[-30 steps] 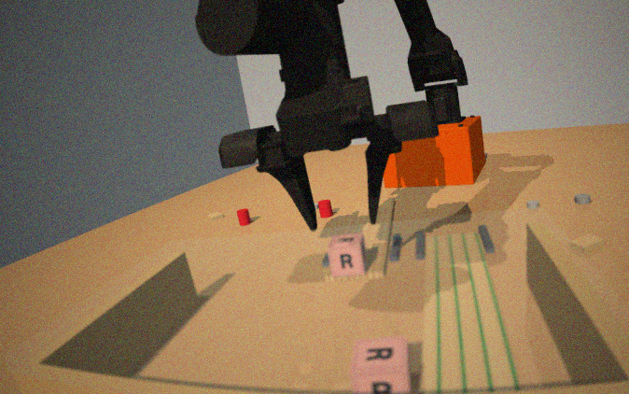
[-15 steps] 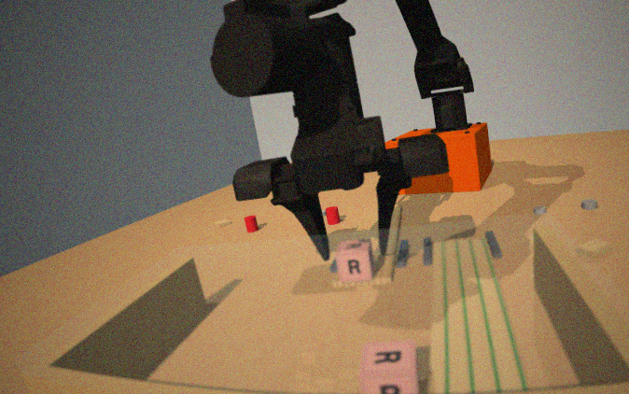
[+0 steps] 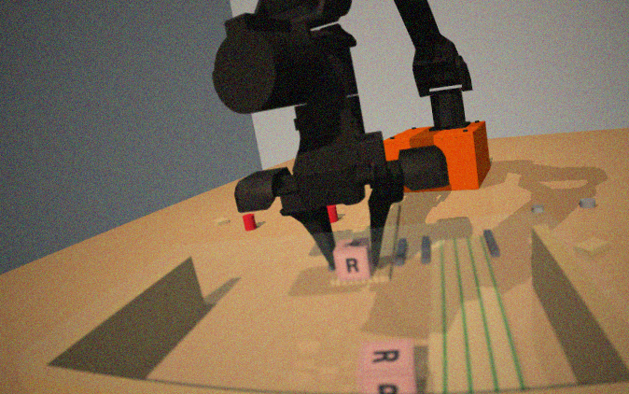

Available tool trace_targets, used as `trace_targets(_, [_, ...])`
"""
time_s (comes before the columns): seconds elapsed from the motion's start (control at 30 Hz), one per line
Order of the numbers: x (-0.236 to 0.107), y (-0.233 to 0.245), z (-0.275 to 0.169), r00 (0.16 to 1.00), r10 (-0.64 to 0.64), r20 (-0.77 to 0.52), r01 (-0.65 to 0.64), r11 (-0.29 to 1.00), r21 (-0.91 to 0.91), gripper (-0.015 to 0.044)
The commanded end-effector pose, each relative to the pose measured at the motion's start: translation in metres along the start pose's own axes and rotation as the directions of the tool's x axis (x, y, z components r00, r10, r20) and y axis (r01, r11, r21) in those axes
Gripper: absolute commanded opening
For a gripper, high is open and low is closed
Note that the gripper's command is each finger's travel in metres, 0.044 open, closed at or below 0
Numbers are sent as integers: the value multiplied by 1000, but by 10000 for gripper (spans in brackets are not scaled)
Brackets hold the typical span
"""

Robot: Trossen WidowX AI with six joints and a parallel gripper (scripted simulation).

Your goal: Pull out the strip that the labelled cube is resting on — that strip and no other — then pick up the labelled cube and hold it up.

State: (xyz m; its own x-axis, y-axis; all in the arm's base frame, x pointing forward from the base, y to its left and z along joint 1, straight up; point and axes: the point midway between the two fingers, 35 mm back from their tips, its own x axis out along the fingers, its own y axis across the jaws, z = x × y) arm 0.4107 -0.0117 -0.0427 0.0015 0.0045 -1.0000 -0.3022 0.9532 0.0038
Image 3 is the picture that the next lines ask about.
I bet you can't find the red cylinder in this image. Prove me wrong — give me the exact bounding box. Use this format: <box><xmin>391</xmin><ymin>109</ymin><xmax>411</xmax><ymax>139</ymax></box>
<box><xmin>327</xmin><ymin>205</ymin><xmax>338</xmax><ymax>223</ymax></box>
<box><xmin>243</xmin><ymin>214</ymin><xmax>257</xmax><ymax>232</ymax></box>

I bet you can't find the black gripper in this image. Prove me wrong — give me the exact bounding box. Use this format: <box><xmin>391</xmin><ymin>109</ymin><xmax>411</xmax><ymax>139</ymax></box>
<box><xmin>234</xmin><ymin>95</ymin><xmax>450</xmax><ymax>234</ymax></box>

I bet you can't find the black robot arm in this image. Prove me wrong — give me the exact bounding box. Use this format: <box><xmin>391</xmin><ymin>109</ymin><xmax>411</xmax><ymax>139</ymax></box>
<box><xmin>212</xmin><ymin>0</ymin><xmax>472</xmax><ymax>210</ymax></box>

